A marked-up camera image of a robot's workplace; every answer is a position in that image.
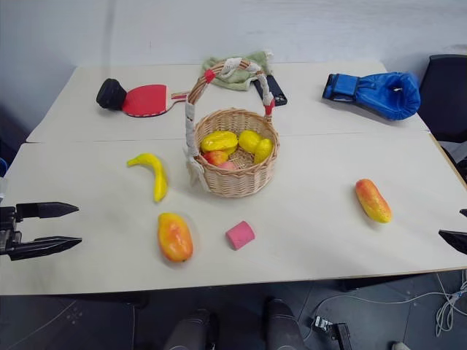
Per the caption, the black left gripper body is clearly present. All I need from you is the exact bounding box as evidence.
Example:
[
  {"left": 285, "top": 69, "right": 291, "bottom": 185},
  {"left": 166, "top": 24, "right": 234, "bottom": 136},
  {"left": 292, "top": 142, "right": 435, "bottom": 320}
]
[{"left": 0, "top": 206, "right": 23, "bottom": 257}]

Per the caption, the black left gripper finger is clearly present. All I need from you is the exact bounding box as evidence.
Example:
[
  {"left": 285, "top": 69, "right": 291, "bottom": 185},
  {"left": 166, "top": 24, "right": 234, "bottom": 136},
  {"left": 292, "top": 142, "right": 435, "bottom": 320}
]
[
  {"left": 8, "top": 236, "right": 83, "bottom": 262},
  {"left": 15, "top": 201, "right": 80, "bottom": 220}
]

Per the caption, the wicker basket with handle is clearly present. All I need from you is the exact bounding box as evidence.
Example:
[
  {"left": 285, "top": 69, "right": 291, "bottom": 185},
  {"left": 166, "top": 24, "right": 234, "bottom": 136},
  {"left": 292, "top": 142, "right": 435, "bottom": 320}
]
[{"left": 181, "top": 57, "right": 282, "bottom": 198}]

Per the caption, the black office chair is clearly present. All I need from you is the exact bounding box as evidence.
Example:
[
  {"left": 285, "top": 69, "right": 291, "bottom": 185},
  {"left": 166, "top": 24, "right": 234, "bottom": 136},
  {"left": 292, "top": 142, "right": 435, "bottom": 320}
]
[{"left": 419, "top": 54, "right": 467, "bottom": 144}]

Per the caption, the yellow toy banana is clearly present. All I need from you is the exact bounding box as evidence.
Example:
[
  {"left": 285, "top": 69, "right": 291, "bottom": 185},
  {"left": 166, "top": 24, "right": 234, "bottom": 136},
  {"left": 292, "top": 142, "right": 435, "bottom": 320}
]
[{"left": 126, "top": 152, "right": 170, "bottom": 203}]

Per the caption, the orange yellow toy mango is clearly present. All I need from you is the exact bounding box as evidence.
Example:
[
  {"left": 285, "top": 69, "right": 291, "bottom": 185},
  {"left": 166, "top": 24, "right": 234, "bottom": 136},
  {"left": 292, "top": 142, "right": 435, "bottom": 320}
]
[{"left": 157, "top": 212, "right": 194, "bottom": 264}]

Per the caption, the black crumpled cloth lump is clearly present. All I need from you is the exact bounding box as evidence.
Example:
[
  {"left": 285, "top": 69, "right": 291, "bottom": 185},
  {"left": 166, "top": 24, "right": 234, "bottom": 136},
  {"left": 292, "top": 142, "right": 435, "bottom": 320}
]
[{"left": 96, "top": 77, "right": 128, "bottom": 112}]

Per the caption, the blue boxing glove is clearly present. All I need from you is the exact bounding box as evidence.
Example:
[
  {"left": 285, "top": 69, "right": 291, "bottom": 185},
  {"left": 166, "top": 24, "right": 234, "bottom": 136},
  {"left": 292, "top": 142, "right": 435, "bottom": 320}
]
[{"left": 321, "top": 71, "right": 422, "bottom": 122}]

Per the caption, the red table tennis paddle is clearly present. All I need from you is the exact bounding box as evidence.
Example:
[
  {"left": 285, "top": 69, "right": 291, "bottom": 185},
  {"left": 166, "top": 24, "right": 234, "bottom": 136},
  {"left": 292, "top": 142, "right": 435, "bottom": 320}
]
[{"left": 121, "top": 84, "right": 191, "bottom": 119}]

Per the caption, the black box on floor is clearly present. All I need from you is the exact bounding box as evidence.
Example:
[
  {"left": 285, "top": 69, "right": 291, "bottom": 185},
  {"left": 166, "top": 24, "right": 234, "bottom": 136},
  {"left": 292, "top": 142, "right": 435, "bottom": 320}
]
[{"left": 327, "top": 322, "right": 352, "bottom": 350}]

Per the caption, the dark rounded robot leg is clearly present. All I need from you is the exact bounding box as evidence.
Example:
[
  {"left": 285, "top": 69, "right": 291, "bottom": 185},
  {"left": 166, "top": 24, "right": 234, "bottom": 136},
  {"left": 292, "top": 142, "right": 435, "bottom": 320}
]
[
  {"left": 263, "top": 297, "right": 306, "bottom": 350},
  {"left": 163, "top": 308, "right": 220, "bottom": 350}
]

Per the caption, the red yellow toy apple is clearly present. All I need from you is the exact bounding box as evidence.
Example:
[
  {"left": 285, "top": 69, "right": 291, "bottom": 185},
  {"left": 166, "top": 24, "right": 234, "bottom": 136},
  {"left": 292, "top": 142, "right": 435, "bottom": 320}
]
[{"left": 202, "top": 149, "right": 231, "bottom": 168}]

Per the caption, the yellow toy starfruit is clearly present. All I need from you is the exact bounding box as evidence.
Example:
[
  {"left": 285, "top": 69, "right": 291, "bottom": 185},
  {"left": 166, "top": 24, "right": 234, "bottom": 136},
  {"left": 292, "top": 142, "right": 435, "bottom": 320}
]
[{"left": 200, "top": 131, "right": 239, "bottom": 155}]

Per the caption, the pink cylinder block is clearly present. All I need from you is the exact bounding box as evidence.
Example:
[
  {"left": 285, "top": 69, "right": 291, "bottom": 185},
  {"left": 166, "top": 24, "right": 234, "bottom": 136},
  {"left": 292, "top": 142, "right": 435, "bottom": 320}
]
[{"left": 225, "top": 219, "right": 257, "bottom": 252}]

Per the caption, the yellow toy pear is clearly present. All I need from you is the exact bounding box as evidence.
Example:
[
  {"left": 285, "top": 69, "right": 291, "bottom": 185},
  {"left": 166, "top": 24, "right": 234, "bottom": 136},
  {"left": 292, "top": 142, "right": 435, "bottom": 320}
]
[{"left": 238, "top": 130, "right": 274, "bottom": 165}]

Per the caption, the black smartphone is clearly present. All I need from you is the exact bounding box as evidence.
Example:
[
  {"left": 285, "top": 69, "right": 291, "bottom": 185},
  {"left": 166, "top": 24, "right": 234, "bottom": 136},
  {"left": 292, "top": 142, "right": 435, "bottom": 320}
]
[{"left": 252, "top": 74, "right": 289, "bottom": 108}]

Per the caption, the green cloth with lace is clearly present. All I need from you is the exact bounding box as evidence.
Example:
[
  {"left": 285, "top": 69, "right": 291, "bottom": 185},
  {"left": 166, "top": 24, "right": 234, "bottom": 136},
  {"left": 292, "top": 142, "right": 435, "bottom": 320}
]
[{"left": 201, "top": 50, "right": 275, "bottom": 90}]

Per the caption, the white floor cable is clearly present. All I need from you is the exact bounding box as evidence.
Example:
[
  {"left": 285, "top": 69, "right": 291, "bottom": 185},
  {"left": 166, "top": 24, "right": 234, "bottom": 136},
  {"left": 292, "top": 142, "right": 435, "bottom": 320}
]
[{"left": 308, "top": 270, "right": 467, "bottom": 344}]

